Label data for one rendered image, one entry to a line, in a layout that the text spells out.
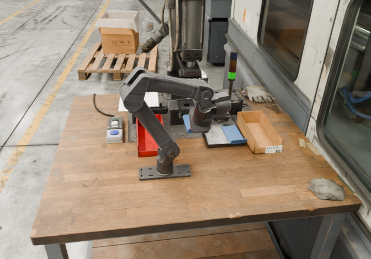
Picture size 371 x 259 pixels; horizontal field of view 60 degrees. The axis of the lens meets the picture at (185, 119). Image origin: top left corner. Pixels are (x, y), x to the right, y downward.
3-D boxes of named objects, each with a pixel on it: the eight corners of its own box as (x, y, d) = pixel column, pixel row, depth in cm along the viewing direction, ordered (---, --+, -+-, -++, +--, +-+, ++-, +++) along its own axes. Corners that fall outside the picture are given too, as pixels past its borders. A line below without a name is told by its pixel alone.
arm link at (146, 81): (207, 79, 116) (125, 63, 103) (217, 89, 108) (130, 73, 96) (197, 109, 121) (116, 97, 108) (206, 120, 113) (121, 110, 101)
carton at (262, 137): (253, 156, 137) (255, 140, 133) (236, 125, 159) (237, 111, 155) (281, 153, 139) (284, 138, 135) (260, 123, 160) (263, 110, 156)
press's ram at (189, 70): (169, 93, 146) (169, 27, 131) (163, 72, 168) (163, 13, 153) (207, 91, 148) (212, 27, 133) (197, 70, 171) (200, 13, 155)
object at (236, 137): (231, 146, 138) (232, 140, 137) (221, 127, 151) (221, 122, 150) (247, 144, 140) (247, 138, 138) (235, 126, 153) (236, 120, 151)
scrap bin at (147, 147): (138, 157, 133) (137, 146, 130) (136, 126, 154) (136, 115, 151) (167, 155, 135) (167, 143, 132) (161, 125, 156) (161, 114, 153)
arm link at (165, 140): (178, 142, 124) (131, 79, 105) (183, 152, 119) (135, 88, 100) (164, 151, 124) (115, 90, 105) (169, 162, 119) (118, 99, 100)
